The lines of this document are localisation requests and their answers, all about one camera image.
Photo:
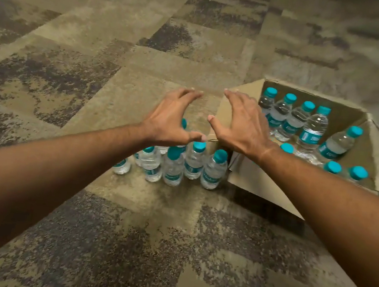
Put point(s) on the open brown cardboard box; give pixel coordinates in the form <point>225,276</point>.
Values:
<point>265,185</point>

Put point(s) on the person's left forearm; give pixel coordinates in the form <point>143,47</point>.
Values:
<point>45,169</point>

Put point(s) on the person's left hand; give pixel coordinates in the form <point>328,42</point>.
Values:
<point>168,120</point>

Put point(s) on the person's right forearm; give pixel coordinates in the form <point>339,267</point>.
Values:
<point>337,208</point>

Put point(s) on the person's right thumb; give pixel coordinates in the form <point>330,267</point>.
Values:
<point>216,125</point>

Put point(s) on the person's left thumb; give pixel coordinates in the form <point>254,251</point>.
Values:
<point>194,137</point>

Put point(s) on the person's right hand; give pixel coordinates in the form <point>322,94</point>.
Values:
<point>245,129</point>

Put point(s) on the cluster of small water bottles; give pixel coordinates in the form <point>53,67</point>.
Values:
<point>173,169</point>
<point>311,130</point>

